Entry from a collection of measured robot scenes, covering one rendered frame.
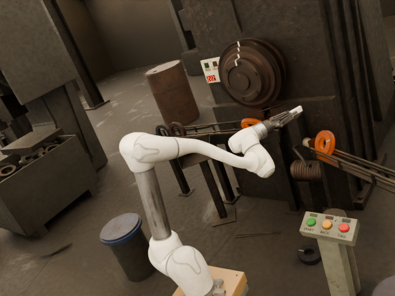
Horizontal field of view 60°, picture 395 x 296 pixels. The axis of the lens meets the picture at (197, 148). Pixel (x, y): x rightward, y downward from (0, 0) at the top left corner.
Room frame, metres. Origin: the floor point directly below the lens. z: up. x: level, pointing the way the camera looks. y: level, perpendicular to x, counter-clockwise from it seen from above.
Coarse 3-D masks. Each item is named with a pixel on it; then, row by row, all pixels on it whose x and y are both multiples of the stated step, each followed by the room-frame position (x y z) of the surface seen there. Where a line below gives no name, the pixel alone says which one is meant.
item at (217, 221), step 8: (200, 136) 2.50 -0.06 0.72; (208, 136) 2.49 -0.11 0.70; (184, 160) 2.47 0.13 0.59; (192, 160) 2.41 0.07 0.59; (200, 160) 2.34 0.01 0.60; (184, 168) 2.34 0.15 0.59; (208, 168) 2.38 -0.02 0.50; (208, 176) 2.38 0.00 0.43; (208, 184) 2.39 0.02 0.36; (216, 192) 2.38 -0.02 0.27; (216, 200) 2.38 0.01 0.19; (216, 208) 2.39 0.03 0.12; (224, 208) 2.38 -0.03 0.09; (232, 208) 2.47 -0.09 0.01; (216, 216) 2.44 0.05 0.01; (224, 216) 2.38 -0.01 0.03; (232, 216) 2.37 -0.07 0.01; (216, 224) 2.34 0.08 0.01
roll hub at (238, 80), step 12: (240, 60) 2.12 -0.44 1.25; (228, 72) 2.20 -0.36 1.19; (240, 72) 2.14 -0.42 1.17; (252, 72) 2.07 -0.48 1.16; (228, 84) 2.22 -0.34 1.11; (240, 84) 2.14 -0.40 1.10; (252, 84) 2.10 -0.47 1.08; (264, 84) 2.08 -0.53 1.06; (240, 96) 2.18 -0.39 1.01; (252, 96) 2.11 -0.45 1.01
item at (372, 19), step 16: (368, 0) 2.50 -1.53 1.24; (368, 16) 2.47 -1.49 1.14; (368, 32) 2.44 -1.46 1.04; (384, 32) 2.73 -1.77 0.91; (368, 48) 2.45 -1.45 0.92; (384, 48) 2.69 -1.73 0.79; (368, 64) 2.47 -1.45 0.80; (384, 64) 2.66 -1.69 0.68; (368, 80) 2.50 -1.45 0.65; (384, 80) 2.62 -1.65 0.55; (384, 96) 2.58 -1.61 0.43; (384, 112) 2.55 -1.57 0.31; (384, 128) 2.67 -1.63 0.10
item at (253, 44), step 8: (248, 40) 2.20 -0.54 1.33; (256, 40) 2.18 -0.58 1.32; (232, 48) 2.24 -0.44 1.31; (256, 48) 2.12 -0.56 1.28; (264, 48) 2.08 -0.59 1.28; (224, 56) 2.30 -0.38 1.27; (272, 56) 2.05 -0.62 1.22; (272, 64) 2.06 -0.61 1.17; (280, 64) 2.07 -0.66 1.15; (280, 72) 2.03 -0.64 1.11; (280, 80) 2.04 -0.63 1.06; (224, 88) 2.36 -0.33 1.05; (280, 88) 2.05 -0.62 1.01; (232, 96) 2.33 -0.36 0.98; (272, 96) 2.10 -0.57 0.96; (240, 104) 2.29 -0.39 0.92; (264, 104) 2.16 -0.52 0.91
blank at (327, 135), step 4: (320, 132) 1.79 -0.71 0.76; (324, 132) 1.75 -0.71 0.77; (328, 132) 1.73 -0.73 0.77; (316, 136) 1.81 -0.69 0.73; (320, 136) 1.77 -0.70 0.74; (324, 136) 1.74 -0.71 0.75; (328, 136) 1.71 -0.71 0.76; (332, 136) 1.70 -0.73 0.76; (316, 140) 1.80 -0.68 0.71; (320, 140) 1.77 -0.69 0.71; (328, 140) 1.70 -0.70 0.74; (332, 140) 1.68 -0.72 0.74; (316, 144) 1.79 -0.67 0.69; (320, 144) 1.77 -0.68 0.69; (328, 144) 1.69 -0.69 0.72; (332, 144) 1.67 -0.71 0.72; (316, 148) 1.78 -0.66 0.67; (320, 148) 1.75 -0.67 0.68; (324, 148) 1.71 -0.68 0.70; (328, 148) 1.68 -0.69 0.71; (332, 148) 1.67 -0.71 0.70; (324, 152) 1.70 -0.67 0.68; (328, 152) 1.67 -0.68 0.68; (332, 152) 1.67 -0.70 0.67; (320, 156) 1.72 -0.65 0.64
